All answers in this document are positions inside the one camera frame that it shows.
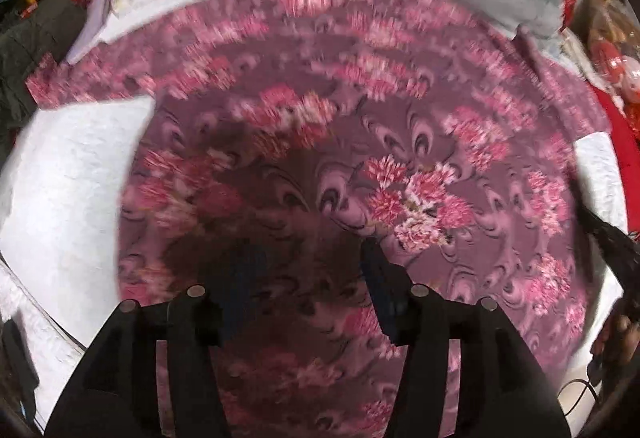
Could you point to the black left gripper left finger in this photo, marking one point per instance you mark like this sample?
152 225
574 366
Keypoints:
113 391

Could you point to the purple pink floral cloth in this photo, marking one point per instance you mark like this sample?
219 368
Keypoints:
350 142

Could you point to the white quilted bedspread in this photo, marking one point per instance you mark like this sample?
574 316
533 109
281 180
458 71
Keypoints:
70 187

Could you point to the person's right hand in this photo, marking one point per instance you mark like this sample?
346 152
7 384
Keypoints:
618 338

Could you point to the dark green jacket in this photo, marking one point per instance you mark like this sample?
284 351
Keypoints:
26 37

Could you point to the red stuffed toy in plastic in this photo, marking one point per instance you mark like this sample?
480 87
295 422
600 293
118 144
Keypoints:
611 37

